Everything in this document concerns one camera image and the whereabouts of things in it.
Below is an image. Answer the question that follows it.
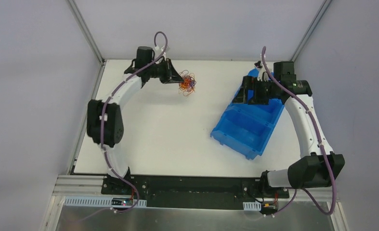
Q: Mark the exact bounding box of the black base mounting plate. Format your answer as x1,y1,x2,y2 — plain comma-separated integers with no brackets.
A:
101,175,289,210

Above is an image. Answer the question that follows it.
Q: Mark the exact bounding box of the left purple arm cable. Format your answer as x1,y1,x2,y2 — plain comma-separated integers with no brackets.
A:
100,31,169,214

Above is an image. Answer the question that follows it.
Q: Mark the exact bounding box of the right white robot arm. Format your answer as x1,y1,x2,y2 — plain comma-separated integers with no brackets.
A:
232,60,345,197

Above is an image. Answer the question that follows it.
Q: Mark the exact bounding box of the aluminium frame rail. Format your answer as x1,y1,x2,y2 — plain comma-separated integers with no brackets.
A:
52,175,332,204

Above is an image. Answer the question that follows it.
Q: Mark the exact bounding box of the orange purple cable bundle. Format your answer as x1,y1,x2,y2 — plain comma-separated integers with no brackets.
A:
178,70,197,97

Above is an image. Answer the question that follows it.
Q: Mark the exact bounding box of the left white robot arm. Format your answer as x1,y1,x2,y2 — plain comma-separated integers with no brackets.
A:
87,46,184,195

